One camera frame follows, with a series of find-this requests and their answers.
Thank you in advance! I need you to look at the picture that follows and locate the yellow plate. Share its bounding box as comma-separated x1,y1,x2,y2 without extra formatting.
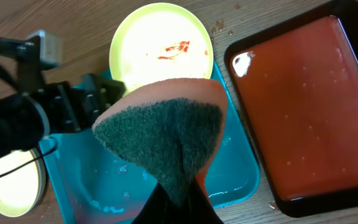
109,2,214,94
0,148,47,217

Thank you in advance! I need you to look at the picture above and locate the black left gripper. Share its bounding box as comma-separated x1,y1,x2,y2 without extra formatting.
0,37,125,134

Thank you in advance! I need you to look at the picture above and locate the red black-rimmed tray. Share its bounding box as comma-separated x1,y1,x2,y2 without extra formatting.
224,1,358,218

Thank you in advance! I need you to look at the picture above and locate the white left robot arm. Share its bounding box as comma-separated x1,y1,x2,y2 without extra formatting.
0,34,125,158

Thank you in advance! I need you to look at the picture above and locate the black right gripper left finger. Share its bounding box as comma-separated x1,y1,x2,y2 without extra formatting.
132,184,177,224

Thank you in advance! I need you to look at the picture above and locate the teal plastic tray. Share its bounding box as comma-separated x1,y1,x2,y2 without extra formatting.
39,60,261,224

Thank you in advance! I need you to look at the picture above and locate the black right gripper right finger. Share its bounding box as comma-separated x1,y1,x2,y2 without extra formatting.
178,179,223,224

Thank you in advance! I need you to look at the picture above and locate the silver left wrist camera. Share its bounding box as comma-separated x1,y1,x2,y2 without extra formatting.
26,29,63,70

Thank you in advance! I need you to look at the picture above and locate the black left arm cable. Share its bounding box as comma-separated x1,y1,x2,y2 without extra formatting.
0,136,58,185

